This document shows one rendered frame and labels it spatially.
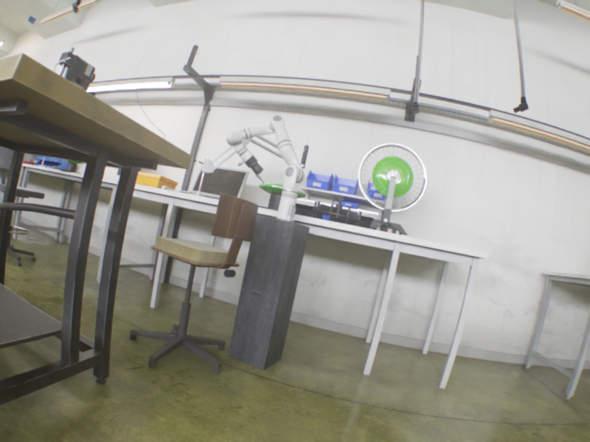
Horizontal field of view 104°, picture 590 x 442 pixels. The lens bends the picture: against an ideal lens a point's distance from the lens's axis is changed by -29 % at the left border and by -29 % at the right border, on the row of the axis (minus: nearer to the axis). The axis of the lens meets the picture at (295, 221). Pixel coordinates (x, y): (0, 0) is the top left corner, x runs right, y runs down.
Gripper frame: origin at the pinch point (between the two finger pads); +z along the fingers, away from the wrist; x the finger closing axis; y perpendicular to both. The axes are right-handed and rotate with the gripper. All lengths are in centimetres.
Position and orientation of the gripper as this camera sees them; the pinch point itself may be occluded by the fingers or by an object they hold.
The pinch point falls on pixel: (263, 182)
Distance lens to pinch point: 210.8
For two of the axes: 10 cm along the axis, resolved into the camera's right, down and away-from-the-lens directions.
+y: 6.8, -6.8, 2.7
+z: 6.1, 7.3, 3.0
